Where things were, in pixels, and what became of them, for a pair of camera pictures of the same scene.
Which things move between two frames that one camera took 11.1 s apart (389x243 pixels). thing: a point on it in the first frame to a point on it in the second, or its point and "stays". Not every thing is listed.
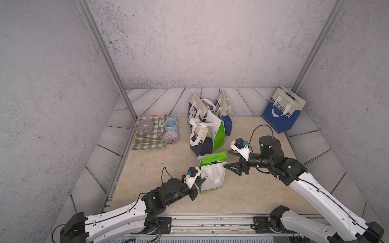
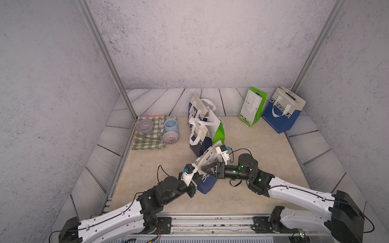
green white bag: (218, 132) stays
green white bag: (212, 169) to (253, 106)
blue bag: (225, 104) to (204, 183)
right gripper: (238, 165) to (219, 166)
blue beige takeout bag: (283, 108) stays
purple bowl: (145, 126) stays
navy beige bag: (200, 139) stays
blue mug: (171, 124) stays
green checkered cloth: (153, 139) stays
